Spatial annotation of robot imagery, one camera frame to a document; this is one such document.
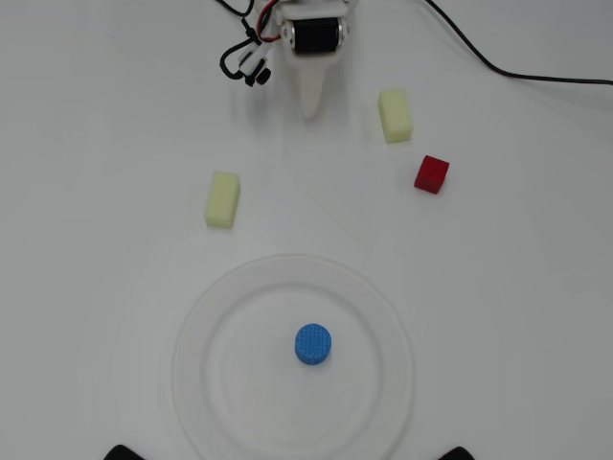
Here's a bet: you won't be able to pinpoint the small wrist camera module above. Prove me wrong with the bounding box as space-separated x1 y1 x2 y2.
236 40 273 88

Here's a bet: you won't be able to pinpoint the red cube block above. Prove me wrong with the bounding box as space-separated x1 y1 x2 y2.
413 154 451 196

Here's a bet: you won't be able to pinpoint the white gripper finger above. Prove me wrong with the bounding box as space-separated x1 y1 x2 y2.
288 52 339 121

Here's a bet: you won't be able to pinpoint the red and black motor wires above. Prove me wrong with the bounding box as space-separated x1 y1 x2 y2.
256 0 284 42

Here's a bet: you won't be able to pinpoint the blue ribbed cylinder block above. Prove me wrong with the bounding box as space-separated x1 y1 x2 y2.
293 323 333 366

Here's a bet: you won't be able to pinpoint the long black table cable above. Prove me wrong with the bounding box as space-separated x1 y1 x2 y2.
423 0 613 86

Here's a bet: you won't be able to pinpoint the white round plate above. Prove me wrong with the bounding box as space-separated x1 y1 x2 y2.
168 253 414 460

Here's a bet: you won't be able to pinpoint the black looped camera cable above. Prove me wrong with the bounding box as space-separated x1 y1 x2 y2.
214 0 263 81

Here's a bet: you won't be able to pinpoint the black rounded stand foot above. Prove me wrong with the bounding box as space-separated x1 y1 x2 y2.
102 444 146 460
439 446 484 460

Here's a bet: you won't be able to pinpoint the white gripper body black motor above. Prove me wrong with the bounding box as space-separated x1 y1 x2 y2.
275 0 358 57

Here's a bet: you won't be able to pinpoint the pale yellow rectangular block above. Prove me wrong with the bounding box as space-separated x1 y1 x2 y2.
377 88 415 144
204 171 241 231

